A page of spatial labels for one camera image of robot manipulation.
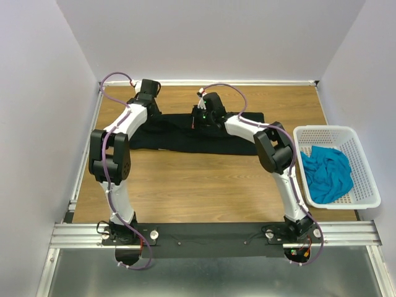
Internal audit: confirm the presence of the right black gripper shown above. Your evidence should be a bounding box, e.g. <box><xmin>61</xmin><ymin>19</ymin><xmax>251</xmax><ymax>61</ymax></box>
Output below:
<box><xmin>183</xmin><ymin>106</ymin><xmax>213</xmax><ymax>131</ymax></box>

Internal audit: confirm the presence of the black t shirt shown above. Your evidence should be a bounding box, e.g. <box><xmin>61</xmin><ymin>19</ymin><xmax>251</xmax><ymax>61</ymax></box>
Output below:
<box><xmin>129</xmin><ymin>114</ymin><xmax>257</xmax><ymax>156</ymax></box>

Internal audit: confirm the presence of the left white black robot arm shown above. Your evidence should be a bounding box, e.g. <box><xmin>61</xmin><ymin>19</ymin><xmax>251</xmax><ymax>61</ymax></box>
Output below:
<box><xmin>88</xmin><ymin>79</ymin><xmax>161</xmax><ymax>244</ymax></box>

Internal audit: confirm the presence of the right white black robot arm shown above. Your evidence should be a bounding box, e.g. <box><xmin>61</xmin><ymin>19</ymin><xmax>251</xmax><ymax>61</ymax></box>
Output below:
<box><xmin>192</xmin><ymin>105</ymin><xmax>314</xmax><ymax>243</ymax></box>

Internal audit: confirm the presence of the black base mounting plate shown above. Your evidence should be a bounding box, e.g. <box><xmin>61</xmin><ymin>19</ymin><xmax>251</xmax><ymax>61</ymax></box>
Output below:
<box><xmin>97</xmin><ymin>222</ymin><xmax>321</xmax><ymax>264</ymax></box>

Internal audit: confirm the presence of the blue t shirt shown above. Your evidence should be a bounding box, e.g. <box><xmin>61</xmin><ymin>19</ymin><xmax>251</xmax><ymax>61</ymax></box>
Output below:
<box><xmin>301</xmin><ymin>145</ymin><xmax>354</xmax><ymax>204</ymax></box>

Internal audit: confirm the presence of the white plastic basket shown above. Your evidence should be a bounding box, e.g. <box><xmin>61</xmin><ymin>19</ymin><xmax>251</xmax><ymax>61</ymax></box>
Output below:
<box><xmin>293</xmin><ymin>125</ymin><xmax>381</xmax><ymax>210</ymax></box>

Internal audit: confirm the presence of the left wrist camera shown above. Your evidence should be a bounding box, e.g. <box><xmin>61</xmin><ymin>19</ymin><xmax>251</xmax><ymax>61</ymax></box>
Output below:
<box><xmin>129</xmin><ymin>80</ymin><xmax>142</xmax><ymax>93</ymax></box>

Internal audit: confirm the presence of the aluminium back rail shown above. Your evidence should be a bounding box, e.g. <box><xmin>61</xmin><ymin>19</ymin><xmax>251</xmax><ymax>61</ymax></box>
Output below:
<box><xmin>100</xmin><ymin>80</ymin><xmax>319</xmax><ymax>87</ymax></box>

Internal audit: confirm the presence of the aluminium front rail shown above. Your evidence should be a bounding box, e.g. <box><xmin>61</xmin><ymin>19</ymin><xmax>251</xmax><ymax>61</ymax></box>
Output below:
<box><xmin>49</xmin><ymin>221</ymin><xmax>382</xmax><ymax>249</ymax></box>

